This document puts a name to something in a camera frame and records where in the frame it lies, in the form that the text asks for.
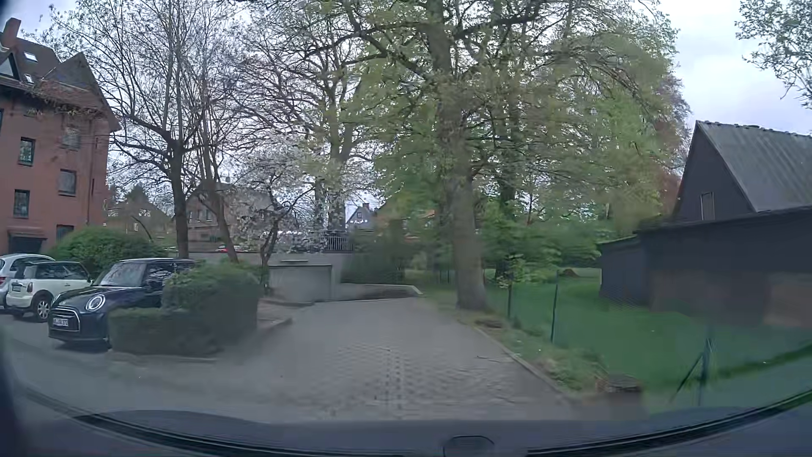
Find large green leafy tree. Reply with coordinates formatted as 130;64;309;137
304;0;692;312

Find bare tree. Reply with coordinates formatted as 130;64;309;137
184;38;267;264
38;0;255;260

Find dark wooden building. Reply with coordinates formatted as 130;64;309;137
598;121;812;330

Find tall tree with sparse leaves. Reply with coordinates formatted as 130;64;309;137
241;0;407;233

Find grass verge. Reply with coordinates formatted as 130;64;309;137
424;289;643;394

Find metal railing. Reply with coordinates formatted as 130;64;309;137
279;231;356;253

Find red brick building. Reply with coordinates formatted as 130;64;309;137
0;18;121;256

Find trimmed green hedge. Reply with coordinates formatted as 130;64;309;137
107;263;263;357

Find white small car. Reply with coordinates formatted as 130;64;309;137
5;261;93;322

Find green grass lawn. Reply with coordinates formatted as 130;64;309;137
419;268;812;410

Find round green bush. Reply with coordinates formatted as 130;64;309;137
49;226;168;278

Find distant grey house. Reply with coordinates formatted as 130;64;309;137
346;202;379;233

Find white blossoming tree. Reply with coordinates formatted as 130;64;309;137
228;136;331;269

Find car's own bonnet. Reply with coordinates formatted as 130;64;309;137
13;387;812;457

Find yellow brick house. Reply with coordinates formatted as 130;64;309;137
105;184;176;246

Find green bushes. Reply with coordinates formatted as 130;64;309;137
341;216;445;285

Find grey concrete wall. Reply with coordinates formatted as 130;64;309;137
190;251;422;303

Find dark blue small car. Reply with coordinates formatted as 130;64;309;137
48;258;201;347

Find grey paved road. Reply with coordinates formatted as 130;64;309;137
0;297;642;425

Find green wire fence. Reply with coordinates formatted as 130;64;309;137
438;267;812;407

